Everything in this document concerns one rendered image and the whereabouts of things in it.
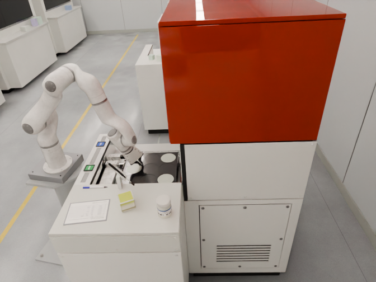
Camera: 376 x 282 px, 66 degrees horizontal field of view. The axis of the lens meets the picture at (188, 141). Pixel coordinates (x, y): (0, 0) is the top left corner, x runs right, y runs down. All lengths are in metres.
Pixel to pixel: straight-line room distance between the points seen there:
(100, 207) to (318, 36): 1.28
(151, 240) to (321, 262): 1.54
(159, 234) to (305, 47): 1.04
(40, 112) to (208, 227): 1.21
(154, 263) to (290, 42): 1.22
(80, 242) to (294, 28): 1.35
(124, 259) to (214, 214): 0.59
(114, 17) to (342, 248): 8.66
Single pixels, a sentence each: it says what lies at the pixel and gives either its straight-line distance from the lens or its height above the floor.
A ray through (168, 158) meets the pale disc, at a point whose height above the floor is 0.90.
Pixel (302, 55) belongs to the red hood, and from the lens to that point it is 1.35.
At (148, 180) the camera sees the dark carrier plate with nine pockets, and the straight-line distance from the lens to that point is 1.78.
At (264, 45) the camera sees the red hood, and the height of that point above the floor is 1.71.
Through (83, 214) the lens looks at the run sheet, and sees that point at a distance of 1.58.
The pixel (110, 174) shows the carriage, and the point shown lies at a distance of 1.91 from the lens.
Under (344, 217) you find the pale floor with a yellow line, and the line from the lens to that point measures 3.00.
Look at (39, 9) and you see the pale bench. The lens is 7.94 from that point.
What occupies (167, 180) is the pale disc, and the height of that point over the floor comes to 0.90.
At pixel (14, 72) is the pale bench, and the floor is 0.38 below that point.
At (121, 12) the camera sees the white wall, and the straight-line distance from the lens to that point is 9.71.
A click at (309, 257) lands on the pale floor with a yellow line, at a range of 2.61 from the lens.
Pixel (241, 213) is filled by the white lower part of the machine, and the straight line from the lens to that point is 1.83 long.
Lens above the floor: 2.05
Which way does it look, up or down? 33 degrees down
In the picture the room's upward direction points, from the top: 3 degrees counter-clockwise
